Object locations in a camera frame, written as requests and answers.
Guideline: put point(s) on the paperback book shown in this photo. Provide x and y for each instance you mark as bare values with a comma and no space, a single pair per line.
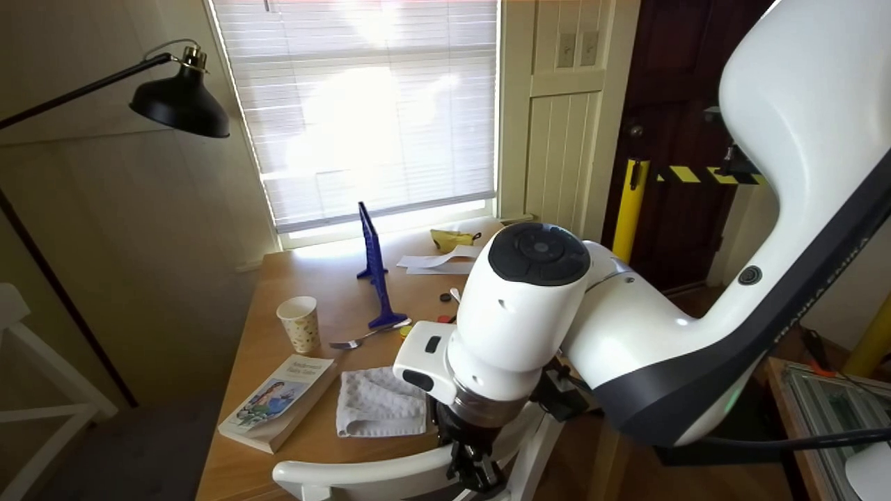
279,401

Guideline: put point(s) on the paper cup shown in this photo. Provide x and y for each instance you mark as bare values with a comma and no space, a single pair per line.
299,323

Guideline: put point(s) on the cream panelled door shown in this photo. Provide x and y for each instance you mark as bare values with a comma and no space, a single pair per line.
561,121

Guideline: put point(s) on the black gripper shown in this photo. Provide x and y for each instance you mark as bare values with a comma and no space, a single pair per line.
478,422

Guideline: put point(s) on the wooden side table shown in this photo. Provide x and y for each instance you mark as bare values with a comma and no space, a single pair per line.
790,419

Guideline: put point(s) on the grey green tray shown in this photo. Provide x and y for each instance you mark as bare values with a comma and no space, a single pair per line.
840,407

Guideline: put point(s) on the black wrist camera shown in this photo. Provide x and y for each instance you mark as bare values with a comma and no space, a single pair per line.
561,390

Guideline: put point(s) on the yellow post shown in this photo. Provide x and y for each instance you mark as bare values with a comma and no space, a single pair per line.
631,209
874,337

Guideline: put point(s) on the white wooden stool frame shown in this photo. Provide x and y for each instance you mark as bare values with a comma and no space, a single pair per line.
36,357

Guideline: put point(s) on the white window blind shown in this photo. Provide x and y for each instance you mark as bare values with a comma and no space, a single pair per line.
370,113

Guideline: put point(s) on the black desk lamp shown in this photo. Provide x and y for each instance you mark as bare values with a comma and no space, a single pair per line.
183,102

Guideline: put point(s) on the white wooden chair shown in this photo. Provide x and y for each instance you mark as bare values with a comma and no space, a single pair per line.
370,475

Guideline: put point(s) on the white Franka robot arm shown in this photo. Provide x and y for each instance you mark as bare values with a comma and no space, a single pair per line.
649,315

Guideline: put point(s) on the white paper sheet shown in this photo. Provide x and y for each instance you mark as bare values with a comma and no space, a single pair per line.
436,263

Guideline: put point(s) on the white rounded object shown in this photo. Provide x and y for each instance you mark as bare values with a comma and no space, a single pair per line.
872,475

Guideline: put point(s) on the light wooden table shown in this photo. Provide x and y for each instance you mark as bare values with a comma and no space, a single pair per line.
279,464

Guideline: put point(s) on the blue toy shark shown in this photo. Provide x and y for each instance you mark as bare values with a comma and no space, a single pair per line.
373,266

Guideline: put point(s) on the black bar with yellow tape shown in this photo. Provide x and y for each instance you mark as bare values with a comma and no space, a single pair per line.
699,173

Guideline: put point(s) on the white folded cloth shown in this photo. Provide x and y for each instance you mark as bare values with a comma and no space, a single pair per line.
377,404

